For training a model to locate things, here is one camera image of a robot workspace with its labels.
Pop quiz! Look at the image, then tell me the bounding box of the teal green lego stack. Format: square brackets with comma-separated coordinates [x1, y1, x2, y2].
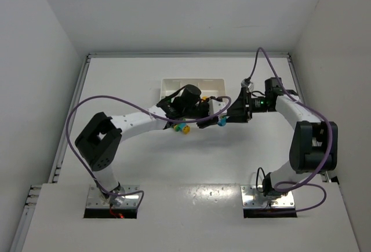
[217, 116, 227, 127]

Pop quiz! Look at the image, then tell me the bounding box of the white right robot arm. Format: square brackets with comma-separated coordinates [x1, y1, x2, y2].
[226, 78, 338, 196]

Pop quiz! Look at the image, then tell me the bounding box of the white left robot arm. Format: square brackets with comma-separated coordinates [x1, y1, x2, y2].
[75, 84, 230, 197]

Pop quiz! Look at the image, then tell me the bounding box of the bee lego stack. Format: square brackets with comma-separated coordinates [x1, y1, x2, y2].
[173, 123, 191, 134]

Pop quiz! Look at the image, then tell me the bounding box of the white divided container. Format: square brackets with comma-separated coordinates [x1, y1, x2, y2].
[156, 78, 231, 116]

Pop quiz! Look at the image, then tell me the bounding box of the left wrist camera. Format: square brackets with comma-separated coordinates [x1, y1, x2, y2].
[208, 99, 227, 116]

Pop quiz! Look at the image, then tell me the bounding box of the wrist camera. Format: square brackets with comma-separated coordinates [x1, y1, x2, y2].
[208, 99, 227, 116]
[241, 78, 254, 92]

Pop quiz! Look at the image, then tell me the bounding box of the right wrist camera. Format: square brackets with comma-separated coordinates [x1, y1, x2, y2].
[241, 78, 254, 92]

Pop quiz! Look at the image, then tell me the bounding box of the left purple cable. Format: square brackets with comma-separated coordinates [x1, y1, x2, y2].
[65, 94, 232, 209]

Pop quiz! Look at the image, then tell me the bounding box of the purple cable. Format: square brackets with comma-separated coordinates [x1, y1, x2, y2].
[246, 46, 337, 212]
[65, 94, 232, 209]

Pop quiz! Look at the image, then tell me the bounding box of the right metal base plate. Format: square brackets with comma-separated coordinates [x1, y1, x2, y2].
[241, 185, 295, 210]

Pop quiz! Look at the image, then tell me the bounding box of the metal base plate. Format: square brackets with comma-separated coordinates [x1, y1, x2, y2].
[241, 185, 295, 210]
[86, 185, 140, 210]

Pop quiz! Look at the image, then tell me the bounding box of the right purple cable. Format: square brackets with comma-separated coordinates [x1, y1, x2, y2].
[246, 46, 337, 212]

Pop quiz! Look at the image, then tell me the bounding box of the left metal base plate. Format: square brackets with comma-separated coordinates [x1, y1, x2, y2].
[86, 185, 140, 210]

